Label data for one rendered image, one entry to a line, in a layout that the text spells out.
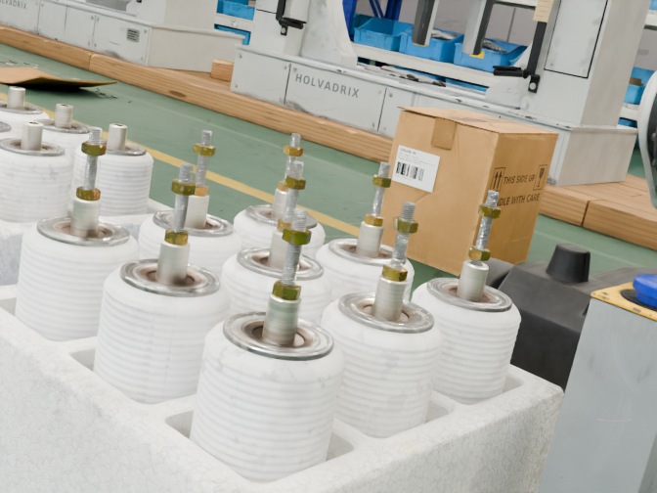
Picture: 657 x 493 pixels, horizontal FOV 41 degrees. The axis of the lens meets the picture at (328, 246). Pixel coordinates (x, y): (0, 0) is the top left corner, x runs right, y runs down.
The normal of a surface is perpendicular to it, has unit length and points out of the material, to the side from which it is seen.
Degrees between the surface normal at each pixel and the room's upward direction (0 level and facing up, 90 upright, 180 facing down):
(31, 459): 90
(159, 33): 90
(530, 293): 45
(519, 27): 90
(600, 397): 90
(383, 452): 0
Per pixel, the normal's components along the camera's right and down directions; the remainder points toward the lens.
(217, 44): 0.75, 0.30
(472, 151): -0.62, 0.09
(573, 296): -0.32, -0.61
